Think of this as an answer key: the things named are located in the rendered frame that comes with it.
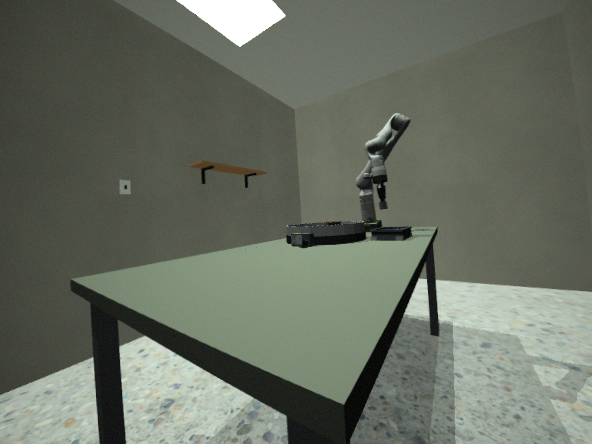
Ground grey round turntable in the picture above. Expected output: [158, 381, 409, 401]
[286, 221, 366, 248]

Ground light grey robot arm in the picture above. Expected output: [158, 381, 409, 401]
[356, 113, 410, 223]

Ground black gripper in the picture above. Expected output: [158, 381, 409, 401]
[372, 175, 388, 202]

